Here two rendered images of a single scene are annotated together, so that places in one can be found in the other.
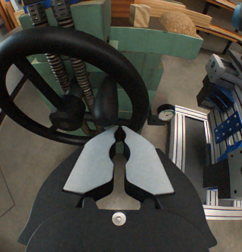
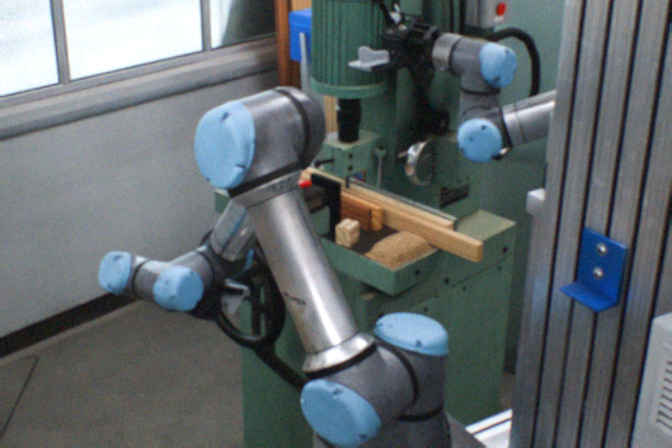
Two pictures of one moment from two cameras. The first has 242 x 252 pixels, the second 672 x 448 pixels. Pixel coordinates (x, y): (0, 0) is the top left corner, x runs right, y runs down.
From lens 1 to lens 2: 188 cm
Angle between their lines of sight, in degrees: 48
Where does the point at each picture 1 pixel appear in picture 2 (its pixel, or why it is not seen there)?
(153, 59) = (353, 284)
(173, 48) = (368, 275)
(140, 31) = (339, 249)
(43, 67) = not seen: hidden behind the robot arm
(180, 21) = (380, 247)
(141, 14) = (341, 233)
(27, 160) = (101, 429)
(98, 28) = not seen: hidden behind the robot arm
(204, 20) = (467, 248)
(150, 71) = (353, 299)
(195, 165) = not seen: outside the picture
